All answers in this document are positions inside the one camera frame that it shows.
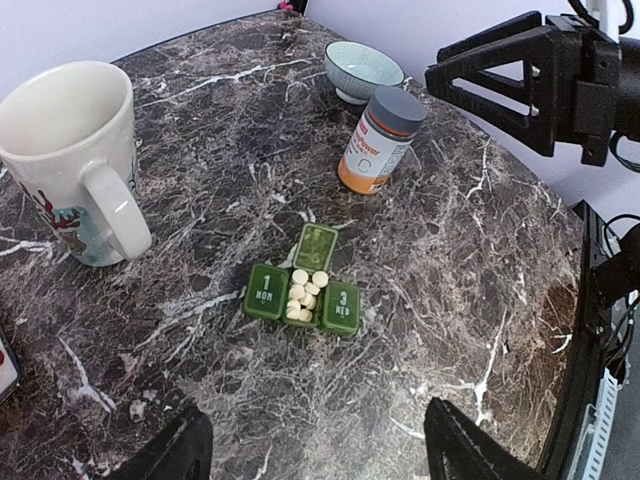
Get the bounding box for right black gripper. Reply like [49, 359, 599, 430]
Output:
[425, 11, 621, 165]

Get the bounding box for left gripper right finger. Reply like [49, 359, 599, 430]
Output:
[423, 397, 543, 479]

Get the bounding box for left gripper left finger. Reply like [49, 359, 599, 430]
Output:
[107, 406, 213, 480]

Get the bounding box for orange pill bottle grey cap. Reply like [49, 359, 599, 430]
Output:
[337, 86, 426, 195]

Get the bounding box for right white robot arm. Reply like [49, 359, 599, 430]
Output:
[425, 1, 639, 167]

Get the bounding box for white pills in organizer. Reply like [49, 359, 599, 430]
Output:
[284, 269, 329, 325]

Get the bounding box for right light green bowl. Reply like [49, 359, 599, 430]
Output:
[324, 41, 405, 105]

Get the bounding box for floral square plate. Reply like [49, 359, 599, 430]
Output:
[0, 331, 22, 403]

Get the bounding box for cream coral pattern mug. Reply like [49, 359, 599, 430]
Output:
[1, 61, 152, 267]

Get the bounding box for white slotted cable duct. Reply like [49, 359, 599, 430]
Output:
[580, 368, 620, 480]

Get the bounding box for black front table rail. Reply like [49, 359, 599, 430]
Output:
[537, 201, 639, 479]

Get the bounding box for right black frame post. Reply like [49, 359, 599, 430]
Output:
[278, 0, 309, 15]

